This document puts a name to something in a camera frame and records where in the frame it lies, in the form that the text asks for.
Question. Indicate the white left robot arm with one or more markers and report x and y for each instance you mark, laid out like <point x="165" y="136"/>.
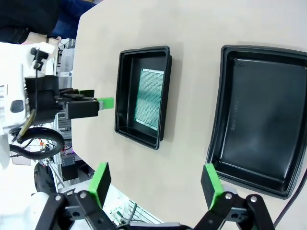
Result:
<point x="12" y="83"/>

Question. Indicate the jeans person bare hand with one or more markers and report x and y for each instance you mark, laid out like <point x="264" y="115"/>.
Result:
<point x="55" y="40"/>

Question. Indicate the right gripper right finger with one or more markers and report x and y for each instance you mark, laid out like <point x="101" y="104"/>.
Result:
<point x="212" y="188"/>

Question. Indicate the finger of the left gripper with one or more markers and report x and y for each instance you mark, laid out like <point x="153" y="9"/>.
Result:
<point x="79" y="94"/>
<point x="81" y="109"/>

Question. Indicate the jeans person bare forearm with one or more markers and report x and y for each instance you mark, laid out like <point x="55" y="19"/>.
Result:
<point x="36" y="37"/>

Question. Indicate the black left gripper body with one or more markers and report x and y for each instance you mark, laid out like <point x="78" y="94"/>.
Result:
<point x="43" y="100"/>

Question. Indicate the black ESD tray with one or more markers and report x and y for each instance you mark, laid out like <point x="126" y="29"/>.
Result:
<point x="263" y="115"/>
<point x="124" y="72"/>

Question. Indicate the green perforated circuit board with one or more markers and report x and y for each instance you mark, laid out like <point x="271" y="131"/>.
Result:
<point x="149" y="100"/>

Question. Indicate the person in blue jeans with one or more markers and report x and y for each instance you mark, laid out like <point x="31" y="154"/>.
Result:
<point x="24" y="14"/>

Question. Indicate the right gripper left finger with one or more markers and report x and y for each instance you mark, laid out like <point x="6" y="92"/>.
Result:
<point x="99" y="182"/>

